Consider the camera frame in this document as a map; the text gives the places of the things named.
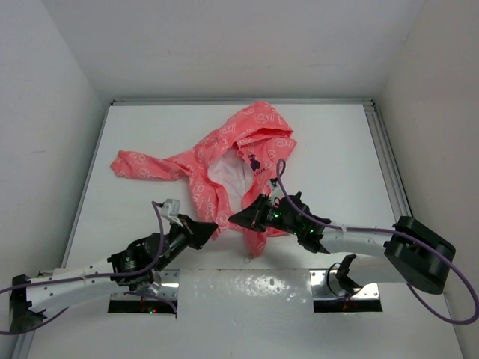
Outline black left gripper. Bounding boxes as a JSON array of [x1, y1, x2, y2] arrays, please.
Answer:
[[156, 212, 217, 271]]

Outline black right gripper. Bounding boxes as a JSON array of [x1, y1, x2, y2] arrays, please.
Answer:
[[230, 193, 301, 236]]

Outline pink hooded jacket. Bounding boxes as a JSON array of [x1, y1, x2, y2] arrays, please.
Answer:
[[110, 102, 296, 257]]

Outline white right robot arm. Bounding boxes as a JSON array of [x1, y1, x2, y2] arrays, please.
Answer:
[[229, 193, 456, 295]]

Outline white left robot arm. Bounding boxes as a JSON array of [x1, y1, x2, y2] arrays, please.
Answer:
[[1, 215, 218, 335]]

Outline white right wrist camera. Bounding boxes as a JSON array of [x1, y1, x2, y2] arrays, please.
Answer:
[[269, 178, 283, 199]]

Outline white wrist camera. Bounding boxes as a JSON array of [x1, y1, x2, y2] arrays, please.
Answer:
[[269, 178, 283, 199], [159, 199, 180, 218]]

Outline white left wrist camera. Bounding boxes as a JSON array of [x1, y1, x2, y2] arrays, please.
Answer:
[[159, 199, 180, 218]]

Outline shiny metal base plate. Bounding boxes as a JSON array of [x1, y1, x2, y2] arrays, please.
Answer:
[[108, 268, 383, 300]]

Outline aluminium table frame rail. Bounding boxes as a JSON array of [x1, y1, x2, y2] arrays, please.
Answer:
[[102, 99, 411, 227]]

